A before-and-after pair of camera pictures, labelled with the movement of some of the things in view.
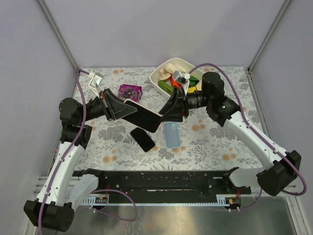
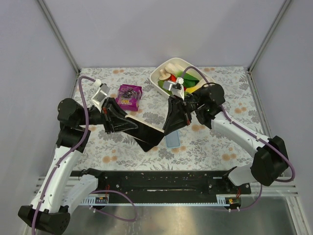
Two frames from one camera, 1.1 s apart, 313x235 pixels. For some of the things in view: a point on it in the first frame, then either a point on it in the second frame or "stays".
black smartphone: [145, 117] → [145, 131]
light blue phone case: [172, 135] stays
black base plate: [170, 183] stays
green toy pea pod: [166, 86] stays
